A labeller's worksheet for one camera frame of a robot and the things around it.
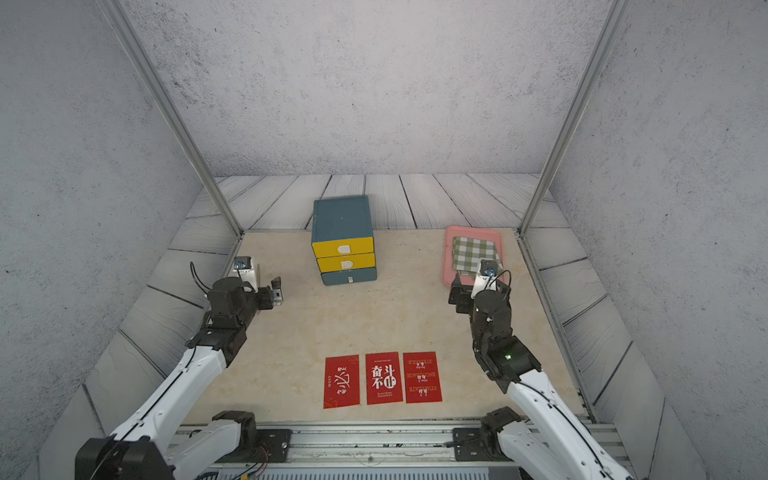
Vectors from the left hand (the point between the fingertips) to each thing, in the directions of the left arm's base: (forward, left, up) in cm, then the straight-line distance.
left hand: (267, 277), depth 82 cm
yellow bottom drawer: (+11, -15, -8) cm, 20 cm away
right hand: (-6, -55, +6) cm, 55 cm away
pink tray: (+36, -59, -20) cm, 72 cm away
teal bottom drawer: (+11, -20, -15) cm, 27 cm away
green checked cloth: (+23, -63, -18) cm, 69 cm away
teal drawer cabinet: (+22, -18, +2) cm, 28 cm away
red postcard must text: (-21, -20, -21) cm, 35 cm away
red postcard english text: (-21, -42, -20) cm, 51 cm away
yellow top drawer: (+11, -20, 0) cm, 23 cm away
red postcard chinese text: (-20, -31, -20) cm, 42 cm away
